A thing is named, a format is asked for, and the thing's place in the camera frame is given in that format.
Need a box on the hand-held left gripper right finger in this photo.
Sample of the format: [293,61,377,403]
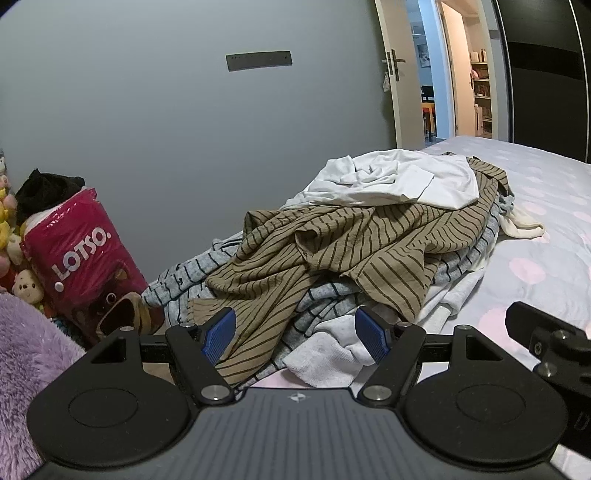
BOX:
[355,307,506,406]

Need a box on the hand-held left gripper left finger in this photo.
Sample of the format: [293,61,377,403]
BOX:
[85,308,237,406]

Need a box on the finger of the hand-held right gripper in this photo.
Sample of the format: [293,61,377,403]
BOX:
[505,302,591,385]

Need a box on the white t-shirt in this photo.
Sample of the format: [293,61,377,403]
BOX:
[304,149,479,211]

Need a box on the white sweatshirt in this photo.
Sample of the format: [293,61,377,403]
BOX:
[283,265,488,389]

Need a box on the grey striped shirt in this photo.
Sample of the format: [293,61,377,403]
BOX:
[142,185,514,370]

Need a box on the brown striped shirt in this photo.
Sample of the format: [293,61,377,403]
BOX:
[187,157,515,387]

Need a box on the pink plastic bag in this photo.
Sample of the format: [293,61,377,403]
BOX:
[21,186,165,348]

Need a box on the purple fluffy blanket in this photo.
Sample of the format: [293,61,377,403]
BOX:
[0,292,87,472]

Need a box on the pile of plush toys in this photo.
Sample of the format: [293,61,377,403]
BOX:
[0,148,54,320]

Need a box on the orange chair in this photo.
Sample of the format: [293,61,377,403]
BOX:
[420,102,437,140]

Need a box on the black cloth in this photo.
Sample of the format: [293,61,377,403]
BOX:
[15,169,87,227]

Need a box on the white door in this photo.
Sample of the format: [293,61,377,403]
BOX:
[374,0,424,151]

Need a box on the black wardrobe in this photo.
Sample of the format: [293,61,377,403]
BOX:
[495,0,591,163]

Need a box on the hallway shelf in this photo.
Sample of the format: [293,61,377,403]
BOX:
[468,46,493,137]

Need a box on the metal door handle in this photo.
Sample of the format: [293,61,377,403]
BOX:
[382,49,407,82]

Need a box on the dark wall plate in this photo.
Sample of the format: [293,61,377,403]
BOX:
[226,50,293,72]

